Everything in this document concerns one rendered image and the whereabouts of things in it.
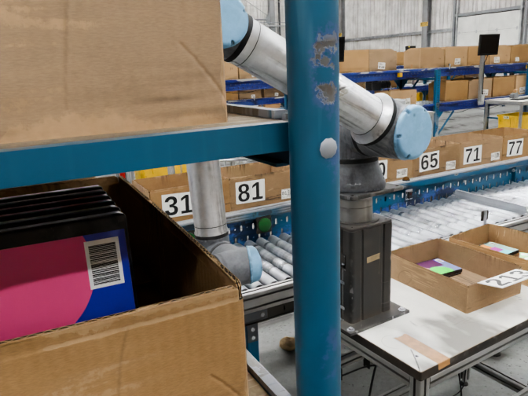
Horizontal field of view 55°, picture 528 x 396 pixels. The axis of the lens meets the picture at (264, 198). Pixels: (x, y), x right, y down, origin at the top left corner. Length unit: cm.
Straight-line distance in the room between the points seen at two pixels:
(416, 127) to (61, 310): 119
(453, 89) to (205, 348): 946
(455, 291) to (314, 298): 156
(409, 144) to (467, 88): 857
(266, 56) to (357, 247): 69
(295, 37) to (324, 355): 18
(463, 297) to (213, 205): 92
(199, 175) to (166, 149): 102
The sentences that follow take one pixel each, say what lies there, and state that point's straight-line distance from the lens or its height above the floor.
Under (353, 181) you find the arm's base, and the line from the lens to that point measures 157.
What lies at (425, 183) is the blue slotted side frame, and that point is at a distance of 312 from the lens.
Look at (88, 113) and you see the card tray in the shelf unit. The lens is 28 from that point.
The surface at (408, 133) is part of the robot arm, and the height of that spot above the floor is 138.
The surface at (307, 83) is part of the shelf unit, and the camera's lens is 26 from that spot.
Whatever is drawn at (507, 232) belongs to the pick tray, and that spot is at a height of 83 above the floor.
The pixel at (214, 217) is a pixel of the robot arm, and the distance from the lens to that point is 130.
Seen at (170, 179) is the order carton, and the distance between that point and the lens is 264.
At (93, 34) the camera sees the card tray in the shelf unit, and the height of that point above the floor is 159.
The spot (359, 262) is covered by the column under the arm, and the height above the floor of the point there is 96.
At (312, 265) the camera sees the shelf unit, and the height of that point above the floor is 146.
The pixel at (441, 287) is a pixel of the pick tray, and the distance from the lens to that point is 187.
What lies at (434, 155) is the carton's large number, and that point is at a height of 100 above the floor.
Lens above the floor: 157
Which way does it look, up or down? 15 degrees down
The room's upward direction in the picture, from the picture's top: 3 degrees counter-clockwise
